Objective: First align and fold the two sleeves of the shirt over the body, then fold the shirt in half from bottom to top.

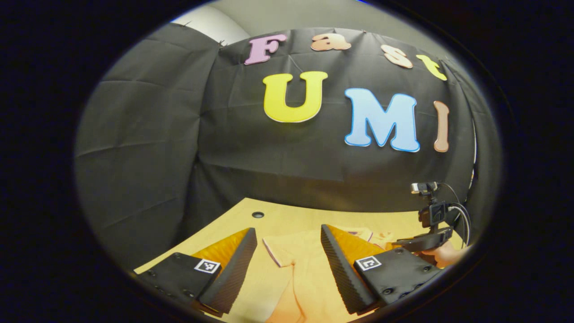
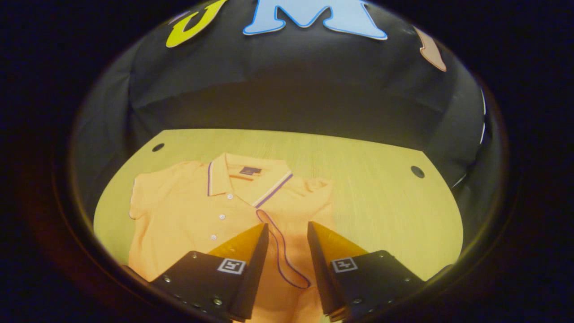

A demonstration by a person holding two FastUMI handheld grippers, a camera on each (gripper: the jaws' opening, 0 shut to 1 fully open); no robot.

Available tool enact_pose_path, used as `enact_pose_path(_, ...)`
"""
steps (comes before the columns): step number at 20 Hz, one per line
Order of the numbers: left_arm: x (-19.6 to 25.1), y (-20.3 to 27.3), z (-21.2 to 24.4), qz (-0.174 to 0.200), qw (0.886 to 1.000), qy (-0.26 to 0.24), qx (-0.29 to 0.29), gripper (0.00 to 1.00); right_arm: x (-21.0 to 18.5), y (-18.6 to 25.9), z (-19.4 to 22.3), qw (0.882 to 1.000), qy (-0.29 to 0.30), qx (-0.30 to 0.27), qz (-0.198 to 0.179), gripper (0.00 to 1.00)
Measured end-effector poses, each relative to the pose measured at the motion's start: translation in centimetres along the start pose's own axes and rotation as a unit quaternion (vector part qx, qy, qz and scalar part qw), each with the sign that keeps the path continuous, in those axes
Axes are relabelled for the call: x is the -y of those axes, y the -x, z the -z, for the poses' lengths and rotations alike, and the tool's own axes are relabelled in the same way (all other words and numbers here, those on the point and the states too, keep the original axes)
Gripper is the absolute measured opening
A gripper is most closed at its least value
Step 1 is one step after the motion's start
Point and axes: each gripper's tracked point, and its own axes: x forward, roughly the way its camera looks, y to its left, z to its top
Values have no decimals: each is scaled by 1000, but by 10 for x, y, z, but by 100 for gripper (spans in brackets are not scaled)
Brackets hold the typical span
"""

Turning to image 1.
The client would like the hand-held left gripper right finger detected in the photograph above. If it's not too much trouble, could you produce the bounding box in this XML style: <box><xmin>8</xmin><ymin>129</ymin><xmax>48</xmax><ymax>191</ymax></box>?
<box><xmin>320</xmin><ymin>224</ymin><xmax>444</xmax><ymax>315</ymax></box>

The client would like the black backdrop cloth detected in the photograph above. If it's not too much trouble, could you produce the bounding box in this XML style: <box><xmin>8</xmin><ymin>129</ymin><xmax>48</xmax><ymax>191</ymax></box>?
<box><xmin>74</xmin><ymin>22</ymin><xmax>503</xmax><ymax>270</ymax></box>

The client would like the orange T-shirt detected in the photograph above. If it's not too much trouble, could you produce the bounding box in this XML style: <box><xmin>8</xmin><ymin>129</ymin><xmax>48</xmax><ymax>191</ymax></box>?
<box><xmin>262</xmin><ymin>227</ymin><xmax>404</xmax><ymax>323</ymax></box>

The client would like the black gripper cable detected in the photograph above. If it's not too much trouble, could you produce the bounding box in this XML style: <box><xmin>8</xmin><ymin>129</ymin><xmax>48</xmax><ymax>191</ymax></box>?
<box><xmin>437</xmin><ymin>182</ymin><xmax>472</xmax><ymax>248</ymax></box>

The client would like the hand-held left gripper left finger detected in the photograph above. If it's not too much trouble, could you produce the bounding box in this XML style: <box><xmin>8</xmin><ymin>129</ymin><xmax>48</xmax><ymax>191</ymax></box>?
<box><xmin>134</xmin><ymin>227</ymin><xmax>259</xmax><ymax>318</ymax></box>

